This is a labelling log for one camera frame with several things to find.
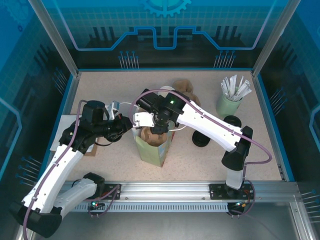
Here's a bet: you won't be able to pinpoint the aluminium frame rail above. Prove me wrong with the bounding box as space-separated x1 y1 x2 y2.
32 180 301 202

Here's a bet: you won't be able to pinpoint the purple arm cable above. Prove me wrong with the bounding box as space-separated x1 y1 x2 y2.
22 99 123 240
129 88 273 219

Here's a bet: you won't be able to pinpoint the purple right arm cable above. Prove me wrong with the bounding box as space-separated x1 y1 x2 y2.
129 88 273 219

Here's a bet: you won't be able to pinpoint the blue table edge trim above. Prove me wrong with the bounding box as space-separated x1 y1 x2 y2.
37 67 296 183

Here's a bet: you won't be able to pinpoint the brown pulp cup carrier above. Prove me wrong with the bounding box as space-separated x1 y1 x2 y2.
141 126 167 147

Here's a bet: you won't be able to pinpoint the grey slotted cable duct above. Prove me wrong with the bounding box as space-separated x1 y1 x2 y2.
71 201 232 214

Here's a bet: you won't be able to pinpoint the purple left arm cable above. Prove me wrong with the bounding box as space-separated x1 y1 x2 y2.
22 99 123 240

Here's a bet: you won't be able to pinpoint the white paper bag green sides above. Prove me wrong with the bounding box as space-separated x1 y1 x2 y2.
117 100 188 168

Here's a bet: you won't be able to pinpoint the aluminium frame post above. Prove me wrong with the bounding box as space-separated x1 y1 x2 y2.
27 0 82 77
251 0 302 78

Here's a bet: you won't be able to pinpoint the stack of black cup lids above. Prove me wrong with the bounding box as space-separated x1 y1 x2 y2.
191 130 210 148

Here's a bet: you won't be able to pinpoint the grey metal base panel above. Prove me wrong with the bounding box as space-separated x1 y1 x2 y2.
14 212 311 240

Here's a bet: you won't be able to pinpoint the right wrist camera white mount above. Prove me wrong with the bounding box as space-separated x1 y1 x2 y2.
132 112 157 129

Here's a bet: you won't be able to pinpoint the small LED connector board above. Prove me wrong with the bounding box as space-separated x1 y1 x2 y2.
89 199 106 210
233 201 251 210

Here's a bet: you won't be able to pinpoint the mint green cylindrical holder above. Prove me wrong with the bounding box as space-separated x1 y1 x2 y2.
216 93 244 118

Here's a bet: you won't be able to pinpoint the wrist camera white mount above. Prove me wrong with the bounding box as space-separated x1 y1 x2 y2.
132 112 157 129
106 99 121 120

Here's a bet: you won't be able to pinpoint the black cup lid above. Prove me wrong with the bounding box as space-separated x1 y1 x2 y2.
223 114 243 129

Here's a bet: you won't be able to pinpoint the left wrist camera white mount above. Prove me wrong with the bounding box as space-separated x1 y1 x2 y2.
106 99 121 120

